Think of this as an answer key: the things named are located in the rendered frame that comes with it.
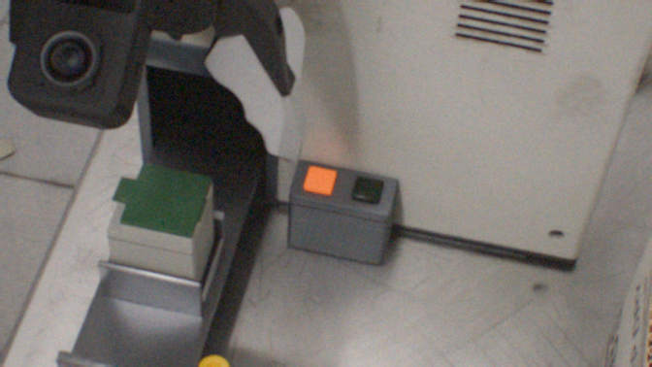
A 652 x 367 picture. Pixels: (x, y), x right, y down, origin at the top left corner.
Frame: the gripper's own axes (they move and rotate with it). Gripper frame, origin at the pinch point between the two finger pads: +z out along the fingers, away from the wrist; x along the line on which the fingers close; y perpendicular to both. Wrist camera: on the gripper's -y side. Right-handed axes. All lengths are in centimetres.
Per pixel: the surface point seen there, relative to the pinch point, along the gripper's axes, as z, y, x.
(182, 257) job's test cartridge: 6.4, -2.1, -1.6
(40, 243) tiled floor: 102, 59, 42
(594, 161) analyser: 5.2, 8.8, -21.8
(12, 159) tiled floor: 102, 73, 52
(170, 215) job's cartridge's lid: 4.3, -1.1, -0.8
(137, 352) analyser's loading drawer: 11.0, -5.6, 0.1
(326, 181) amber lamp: 9.6, 7.3, -7.3
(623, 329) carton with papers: 8.8, 0.8, -24.8
